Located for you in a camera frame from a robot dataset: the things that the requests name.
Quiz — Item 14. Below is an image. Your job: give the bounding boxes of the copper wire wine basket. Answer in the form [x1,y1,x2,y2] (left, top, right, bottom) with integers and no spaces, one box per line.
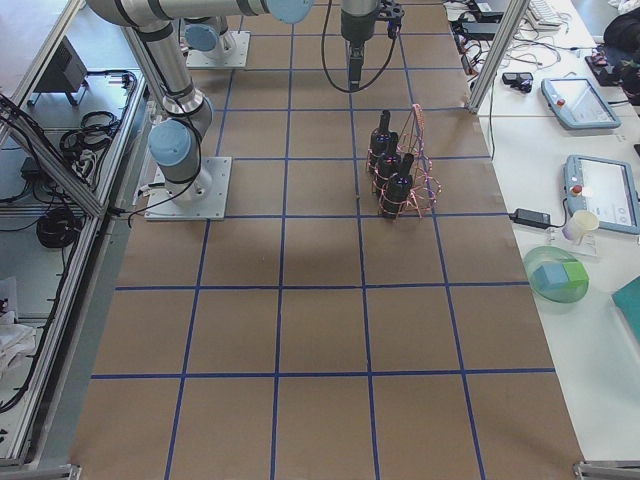
[368,104,442,219]

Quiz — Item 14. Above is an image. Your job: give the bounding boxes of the teach pendant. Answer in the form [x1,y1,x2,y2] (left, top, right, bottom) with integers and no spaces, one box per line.
[564,155,639,234]
[540,77,621,130]

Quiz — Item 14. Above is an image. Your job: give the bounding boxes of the white paper cup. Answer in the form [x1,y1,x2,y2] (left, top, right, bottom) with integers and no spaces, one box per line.
[562,210,600,244]

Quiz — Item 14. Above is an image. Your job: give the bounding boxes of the far wine bottle in basket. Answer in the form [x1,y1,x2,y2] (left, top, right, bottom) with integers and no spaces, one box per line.
[367,110,391,174]

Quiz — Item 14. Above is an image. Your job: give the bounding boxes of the near teach pendant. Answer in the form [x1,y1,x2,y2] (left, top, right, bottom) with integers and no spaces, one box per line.
[564,155,639,234]

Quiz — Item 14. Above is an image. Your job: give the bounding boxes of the aluminium frame post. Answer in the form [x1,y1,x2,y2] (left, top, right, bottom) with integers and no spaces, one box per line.
[466,0,529,114]

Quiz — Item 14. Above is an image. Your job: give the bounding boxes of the wine bottle in basket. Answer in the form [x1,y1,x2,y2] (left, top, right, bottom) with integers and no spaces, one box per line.
[367,110,391,174]
[381,153,415,218]

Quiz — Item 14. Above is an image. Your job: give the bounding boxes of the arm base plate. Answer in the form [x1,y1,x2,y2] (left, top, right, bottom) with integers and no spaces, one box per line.
[185,26,250,70]
[144,157,233,221]

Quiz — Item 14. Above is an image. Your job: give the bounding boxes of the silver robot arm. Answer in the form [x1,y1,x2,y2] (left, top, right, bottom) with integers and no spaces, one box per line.
[184,16,236,58]
[86,1,404,203]

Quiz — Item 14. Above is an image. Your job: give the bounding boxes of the black power adapter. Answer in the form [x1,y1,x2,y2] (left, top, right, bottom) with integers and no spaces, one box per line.
[509,208,551,230]

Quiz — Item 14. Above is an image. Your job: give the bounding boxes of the near wine bottle in basket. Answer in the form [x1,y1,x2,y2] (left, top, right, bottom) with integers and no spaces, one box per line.
[381,153,415,218]

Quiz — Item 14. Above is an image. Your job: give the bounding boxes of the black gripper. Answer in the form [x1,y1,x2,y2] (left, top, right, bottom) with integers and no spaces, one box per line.
[377,0,403,39]

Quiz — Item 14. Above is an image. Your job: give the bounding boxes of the teal foam pad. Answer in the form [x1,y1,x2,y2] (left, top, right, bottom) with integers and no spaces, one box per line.
[612,277,640,341]

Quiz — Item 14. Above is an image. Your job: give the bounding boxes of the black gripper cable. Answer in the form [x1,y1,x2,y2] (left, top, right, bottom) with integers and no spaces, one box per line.
[321,0,399,93]

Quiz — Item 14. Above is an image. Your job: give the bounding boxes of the green bowl with blocks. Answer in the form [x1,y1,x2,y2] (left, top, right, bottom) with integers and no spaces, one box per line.
[523,246,589,303]

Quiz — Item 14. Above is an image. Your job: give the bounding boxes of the far teach pendant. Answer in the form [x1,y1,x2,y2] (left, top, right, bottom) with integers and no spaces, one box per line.
[540,77,621,130]

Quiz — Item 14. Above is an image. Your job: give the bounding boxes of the dark wine bottle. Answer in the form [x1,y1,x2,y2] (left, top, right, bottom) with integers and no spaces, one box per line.
[374,132,399,198]

